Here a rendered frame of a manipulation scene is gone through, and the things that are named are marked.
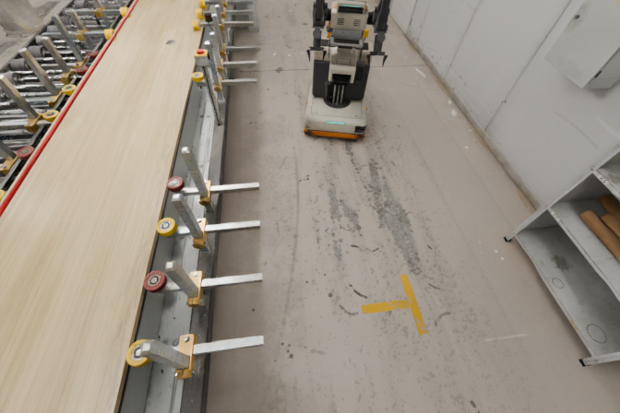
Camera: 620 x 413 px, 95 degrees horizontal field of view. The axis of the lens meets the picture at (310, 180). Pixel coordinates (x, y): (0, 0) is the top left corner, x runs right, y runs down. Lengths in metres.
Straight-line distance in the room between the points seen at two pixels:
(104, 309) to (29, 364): 0.24
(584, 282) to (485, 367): 0.97
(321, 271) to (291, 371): 0.65
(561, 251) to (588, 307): 0.40
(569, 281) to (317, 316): 1.77
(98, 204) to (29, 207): 0.30
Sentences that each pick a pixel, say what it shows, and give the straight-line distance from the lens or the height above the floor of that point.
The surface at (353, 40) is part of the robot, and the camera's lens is 2.48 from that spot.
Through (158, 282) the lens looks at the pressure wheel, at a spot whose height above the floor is 0.91.
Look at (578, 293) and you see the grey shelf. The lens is 2.77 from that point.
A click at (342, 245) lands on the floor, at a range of 2.31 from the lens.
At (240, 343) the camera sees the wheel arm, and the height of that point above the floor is 0.83.
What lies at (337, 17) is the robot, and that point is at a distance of 2.45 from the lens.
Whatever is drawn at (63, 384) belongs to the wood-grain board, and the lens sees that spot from 1.38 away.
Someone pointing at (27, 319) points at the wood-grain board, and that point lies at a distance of 1.53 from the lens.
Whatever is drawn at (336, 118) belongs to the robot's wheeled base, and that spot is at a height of 0.28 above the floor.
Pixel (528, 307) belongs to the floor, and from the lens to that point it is 2.67.
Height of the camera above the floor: 2.05
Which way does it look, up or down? 51 degrees down
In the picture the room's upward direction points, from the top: 3 degrees clockwise
